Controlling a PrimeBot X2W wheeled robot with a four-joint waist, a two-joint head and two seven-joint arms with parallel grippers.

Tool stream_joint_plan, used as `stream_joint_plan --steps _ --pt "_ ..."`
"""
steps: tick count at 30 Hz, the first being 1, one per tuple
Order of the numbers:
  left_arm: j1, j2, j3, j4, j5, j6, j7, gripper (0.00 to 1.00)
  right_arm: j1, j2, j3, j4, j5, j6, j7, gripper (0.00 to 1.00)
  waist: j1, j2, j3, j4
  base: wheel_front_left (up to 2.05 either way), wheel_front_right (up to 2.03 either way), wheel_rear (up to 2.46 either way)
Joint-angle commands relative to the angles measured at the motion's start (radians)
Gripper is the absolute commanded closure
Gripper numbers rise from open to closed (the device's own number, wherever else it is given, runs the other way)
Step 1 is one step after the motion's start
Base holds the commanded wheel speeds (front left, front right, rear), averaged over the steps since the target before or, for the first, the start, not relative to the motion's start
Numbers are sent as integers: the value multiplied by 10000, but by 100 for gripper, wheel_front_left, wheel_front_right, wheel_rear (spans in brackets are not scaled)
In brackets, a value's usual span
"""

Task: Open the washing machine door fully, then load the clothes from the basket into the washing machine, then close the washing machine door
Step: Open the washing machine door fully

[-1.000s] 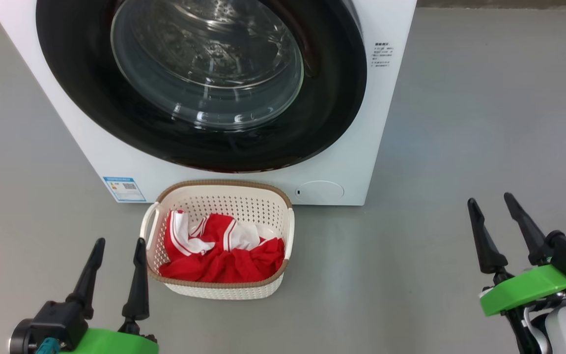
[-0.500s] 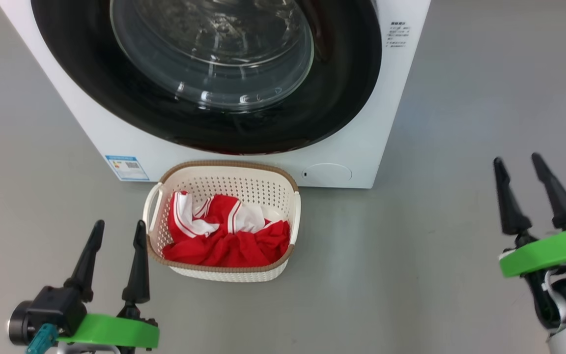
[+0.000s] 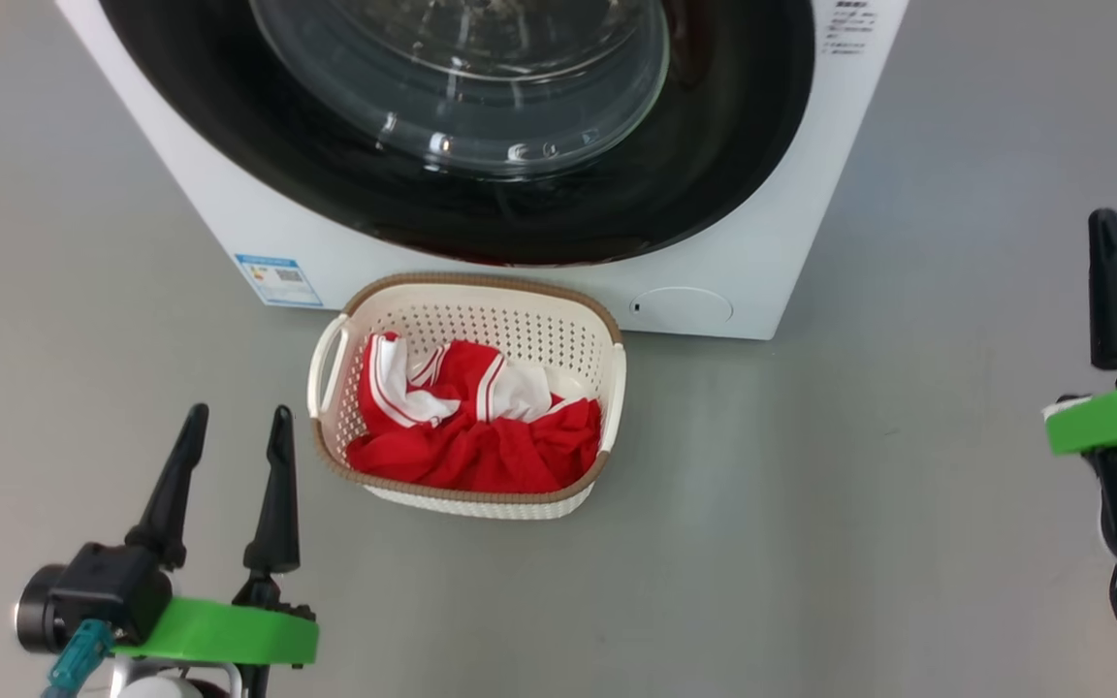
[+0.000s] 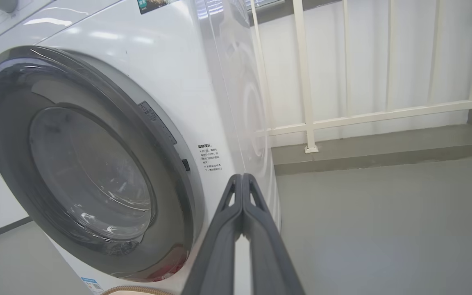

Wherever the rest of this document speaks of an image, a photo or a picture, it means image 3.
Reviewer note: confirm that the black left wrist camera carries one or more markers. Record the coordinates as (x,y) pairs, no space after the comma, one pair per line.
(103,591)

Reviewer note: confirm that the white washing machine body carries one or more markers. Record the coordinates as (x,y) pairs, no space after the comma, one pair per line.
(762,271)

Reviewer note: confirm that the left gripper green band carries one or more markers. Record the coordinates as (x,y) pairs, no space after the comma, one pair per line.
(229,635)

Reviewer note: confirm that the red and white clothing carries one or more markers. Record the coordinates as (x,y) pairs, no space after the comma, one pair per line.
(481,456)

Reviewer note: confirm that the black glass washing machine door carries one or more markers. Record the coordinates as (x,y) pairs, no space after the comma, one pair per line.
(714,174)

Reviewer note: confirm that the blue energy label sticker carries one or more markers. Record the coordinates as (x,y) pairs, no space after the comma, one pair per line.
(279,281)

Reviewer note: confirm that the cream basket with brown rim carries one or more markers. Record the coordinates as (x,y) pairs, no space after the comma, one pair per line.
(481,320)

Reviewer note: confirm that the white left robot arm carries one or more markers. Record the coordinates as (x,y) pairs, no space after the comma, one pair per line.
(166,686)

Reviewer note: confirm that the round white filter cover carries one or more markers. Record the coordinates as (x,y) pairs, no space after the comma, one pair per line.
(683,308)

